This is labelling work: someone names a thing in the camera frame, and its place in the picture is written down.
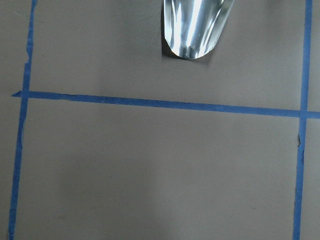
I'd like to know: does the metal scoop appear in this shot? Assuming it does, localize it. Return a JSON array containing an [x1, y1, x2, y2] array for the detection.
[[163, 0, 234, 60]]

